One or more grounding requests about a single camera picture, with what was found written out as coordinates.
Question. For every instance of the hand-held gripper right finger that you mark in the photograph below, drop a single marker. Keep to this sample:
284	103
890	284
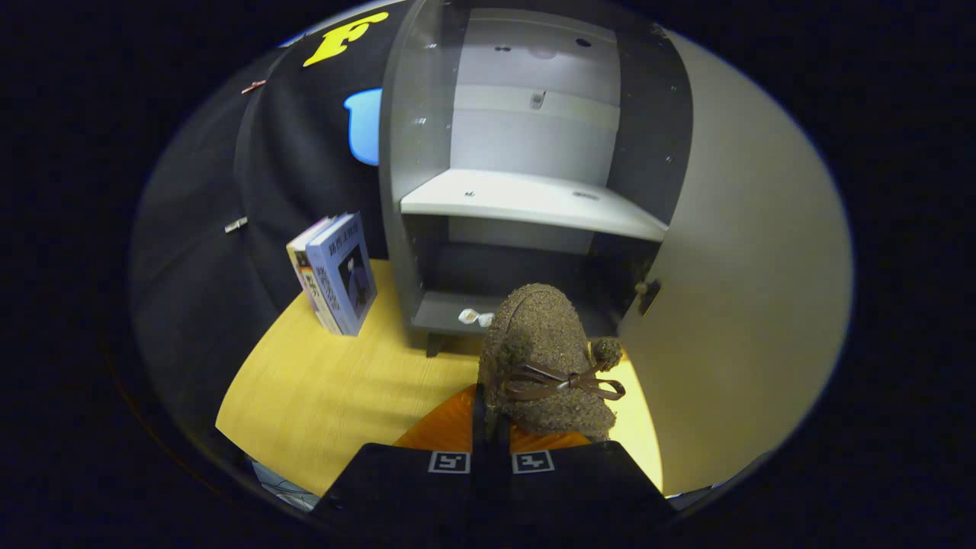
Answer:
572	488

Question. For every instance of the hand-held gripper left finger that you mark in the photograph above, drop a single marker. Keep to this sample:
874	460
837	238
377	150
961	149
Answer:
412	488

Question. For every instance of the brown fuzzy shoe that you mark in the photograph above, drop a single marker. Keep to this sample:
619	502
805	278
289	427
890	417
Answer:
541	343

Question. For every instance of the beige shoe cabinet door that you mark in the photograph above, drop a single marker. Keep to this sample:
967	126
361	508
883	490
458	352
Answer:
747	305

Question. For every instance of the grey shoe cabinet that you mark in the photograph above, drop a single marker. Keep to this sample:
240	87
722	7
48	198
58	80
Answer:
419	114

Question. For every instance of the white cabinet shelf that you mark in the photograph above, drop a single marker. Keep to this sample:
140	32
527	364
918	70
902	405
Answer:
526	200

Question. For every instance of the small white packet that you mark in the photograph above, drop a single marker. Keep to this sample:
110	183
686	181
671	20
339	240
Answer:
476	316

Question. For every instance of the upright books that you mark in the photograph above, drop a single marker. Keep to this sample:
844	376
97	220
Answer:
339	278

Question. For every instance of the black backdrop cloth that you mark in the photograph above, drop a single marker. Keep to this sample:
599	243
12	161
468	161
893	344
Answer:
206	290

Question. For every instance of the small white clip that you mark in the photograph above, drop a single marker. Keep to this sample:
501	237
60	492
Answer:
235	224

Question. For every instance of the small red clip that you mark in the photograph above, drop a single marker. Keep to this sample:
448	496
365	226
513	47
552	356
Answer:
253	86

